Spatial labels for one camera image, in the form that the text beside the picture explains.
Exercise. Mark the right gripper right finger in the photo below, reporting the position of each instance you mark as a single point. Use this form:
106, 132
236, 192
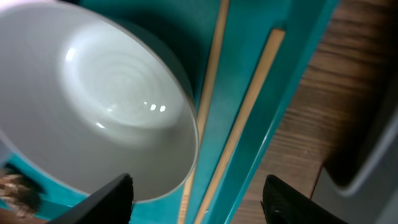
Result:
282, 204

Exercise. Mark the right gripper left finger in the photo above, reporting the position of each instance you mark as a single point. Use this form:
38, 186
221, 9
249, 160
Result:
110, 204

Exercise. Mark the wooden chopstick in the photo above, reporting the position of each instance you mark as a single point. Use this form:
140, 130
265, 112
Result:
205, 99
265, 62

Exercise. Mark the grey-green bowl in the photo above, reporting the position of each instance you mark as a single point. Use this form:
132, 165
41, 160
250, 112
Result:
85, 98

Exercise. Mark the grey dish rack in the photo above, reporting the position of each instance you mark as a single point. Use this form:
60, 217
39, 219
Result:
371, 195

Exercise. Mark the brown food scrap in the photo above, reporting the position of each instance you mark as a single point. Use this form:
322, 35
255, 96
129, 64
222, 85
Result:
20, 194

